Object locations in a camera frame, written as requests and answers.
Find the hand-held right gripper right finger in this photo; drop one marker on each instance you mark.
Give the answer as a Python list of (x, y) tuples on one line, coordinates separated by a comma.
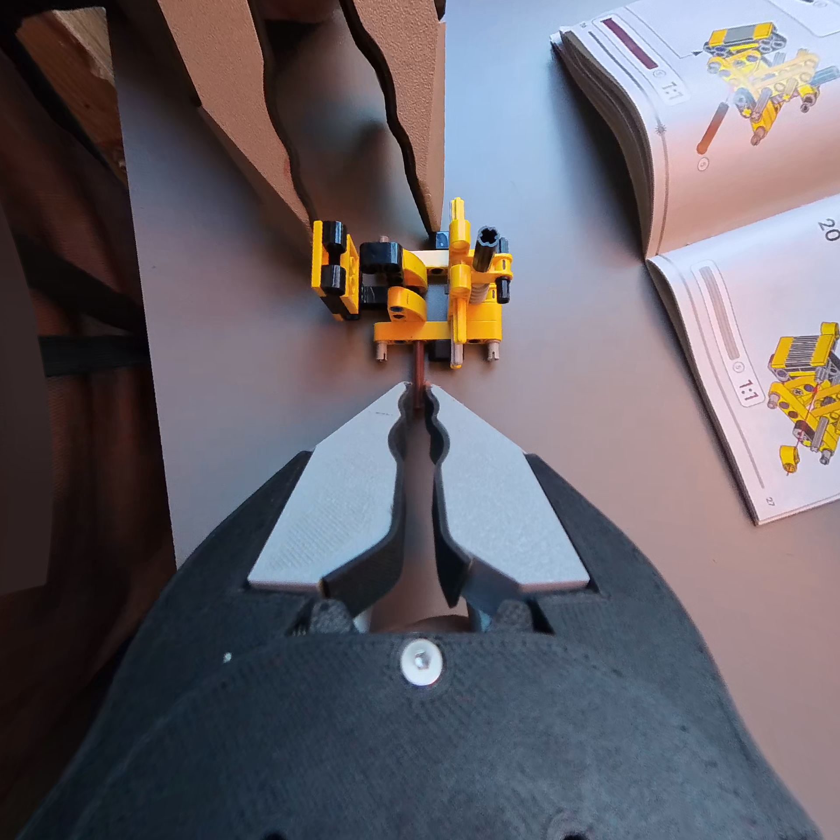
[(512, 518)]

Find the yellow and black lego model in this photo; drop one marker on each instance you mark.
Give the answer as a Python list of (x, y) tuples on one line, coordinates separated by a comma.
[(472, 321)]

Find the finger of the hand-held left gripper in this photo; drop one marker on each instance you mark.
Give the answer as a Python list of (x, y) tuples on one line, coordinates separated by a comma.
[(413, 79), (223, 72)]

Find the brown lego axle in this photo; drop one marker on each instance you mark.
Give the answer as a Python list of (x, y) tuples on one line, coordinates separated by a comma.
[(421, 367)]

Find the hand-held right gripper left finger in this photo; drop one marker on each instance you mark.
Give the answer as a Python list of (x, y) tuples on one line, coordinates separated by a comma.
[(328, 518)]

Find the lego instruction booklet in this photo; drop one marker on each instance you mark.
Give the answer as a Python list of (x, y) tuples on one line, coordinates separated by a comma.
[(722, 197)]

